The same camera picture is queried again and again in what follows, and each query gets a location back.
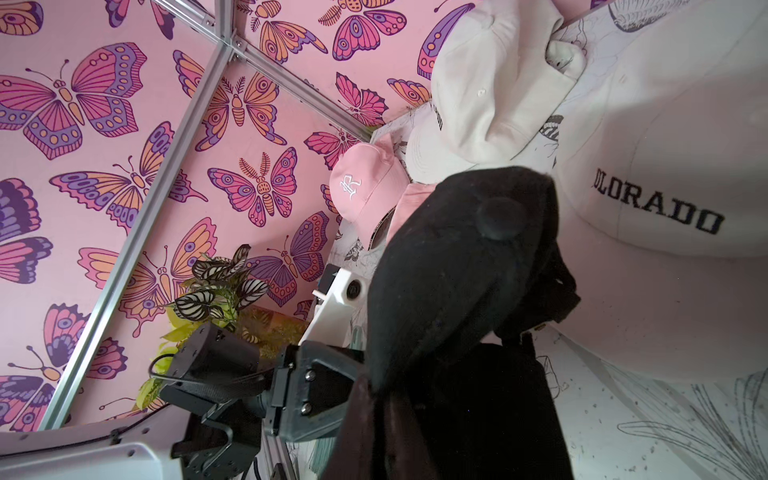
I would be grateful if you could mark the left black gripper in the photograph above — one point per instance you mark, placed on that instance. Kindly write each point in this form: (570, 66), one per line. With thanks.
(310, 391)

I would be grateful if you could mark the plain black cap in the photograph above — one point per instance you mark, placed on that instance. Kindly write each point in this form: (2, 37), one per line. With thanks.
(452, 387)

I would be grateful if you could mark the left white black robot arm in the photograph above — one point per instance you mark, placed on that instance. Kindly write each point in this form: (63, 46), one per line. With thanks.
(221, 418)

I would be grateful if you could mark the potted green plant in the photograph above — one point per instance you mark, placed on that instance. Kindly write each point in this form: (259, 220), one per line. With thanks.
(222, 292)

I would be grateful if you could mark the pink cap with logo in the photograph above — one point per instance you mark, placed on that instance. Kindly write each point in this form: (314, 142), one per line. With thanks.
(366, 184)

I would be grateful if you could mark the plain pink cap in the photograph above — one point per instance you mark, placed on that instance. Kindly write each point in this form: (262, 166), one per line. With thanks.
(413, 197)

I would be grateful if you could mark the cream cap rear left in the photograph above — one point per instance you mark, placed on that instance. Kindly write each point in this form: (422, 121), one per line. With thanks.
(498, 77)

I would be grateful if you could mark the cream Colorado cap middle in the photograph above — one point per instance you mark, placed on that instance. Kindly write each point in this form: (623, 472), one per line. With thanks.
(659, 155)

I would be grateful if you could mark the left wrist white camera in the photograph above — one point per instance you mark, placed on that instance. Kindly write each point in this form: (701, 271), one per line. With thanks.
(339, 296)

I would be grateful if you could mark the aluminium frame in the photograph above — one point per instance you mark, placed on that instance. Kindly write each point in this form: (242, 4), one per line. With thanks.
(220, 28)

